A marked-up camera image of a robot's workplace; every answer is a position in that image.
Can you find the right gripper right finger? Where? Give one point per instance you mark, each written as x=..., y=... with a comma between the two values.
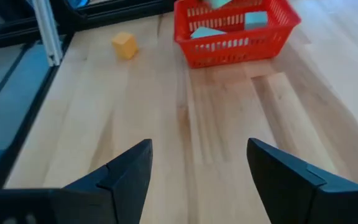
x=278, y=180

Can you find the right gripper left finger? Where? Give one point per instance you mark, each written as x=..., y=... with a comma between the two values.
x=129, y=180

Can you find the orange block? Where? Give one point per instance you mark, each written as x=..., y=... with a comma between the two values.
x=124, y=46

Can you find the red plastic basket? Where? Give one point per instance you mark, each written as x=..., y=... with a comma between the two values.
x=228, y=56

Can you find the silver aluminium bar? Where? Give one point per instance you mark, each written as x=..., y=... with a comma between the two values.
x=47, y=31

